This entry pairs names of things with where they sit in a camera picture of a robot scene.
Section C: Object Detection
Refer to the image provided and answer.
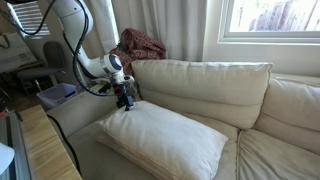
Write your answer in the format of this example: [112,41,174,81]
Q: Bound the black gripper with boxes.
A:
[112,81,135,112]

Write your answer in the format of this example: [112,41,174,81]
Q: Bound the beige fabric sofa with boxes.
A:
[46,59,320,180]

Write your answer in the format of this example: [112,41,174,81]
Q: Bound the red patterned blanket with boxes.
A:
[109,28,167,78]

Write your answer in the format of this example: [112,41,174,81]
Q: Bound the large beige seat cushion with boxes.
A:
[66,99,240,180]

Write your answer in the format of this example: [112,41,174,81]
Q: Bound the purple plastic bin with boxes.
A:
[36,82,78,109]

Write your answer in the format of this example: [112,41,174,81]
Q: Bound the large beige back cushion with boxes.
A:
[131,59,274,130]

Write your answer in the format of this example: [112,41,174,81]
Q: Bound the grey office chair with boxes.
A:
[16,40,73,96]

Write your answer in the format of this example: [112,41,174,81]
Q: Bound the light wooden table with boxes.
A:
[18,104,83,180]

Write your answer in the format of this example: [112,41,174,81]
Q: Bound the white curtain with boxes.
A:
[84,0,208,63]

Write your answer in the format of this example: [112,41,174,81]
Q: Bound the white paper bag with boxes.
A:
[0,31,44,74]

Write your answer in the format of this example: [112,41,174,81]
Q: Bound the white window blinds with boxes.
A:
[6,0,51,38]

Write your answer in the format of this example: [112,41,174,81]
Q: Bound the small beige seat cushion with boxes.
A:
[235,129,320,180]

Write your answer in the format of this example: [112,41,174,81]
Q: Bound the small beige back cushion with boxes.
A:
[254,77,320,156]

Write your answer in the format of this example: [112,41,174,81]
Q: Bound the white framed window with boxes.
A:
[218,0,320,44]

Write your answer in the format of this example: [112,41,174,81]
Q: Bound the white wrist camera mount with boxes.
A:
[113,74,136,85]

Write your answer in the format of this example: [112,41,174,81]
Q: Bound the black power cable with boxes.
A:
[46,114,83,176]

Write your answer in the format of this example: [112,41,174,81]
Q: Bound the aluminium rail frame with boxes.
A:
[0,111,33,180]

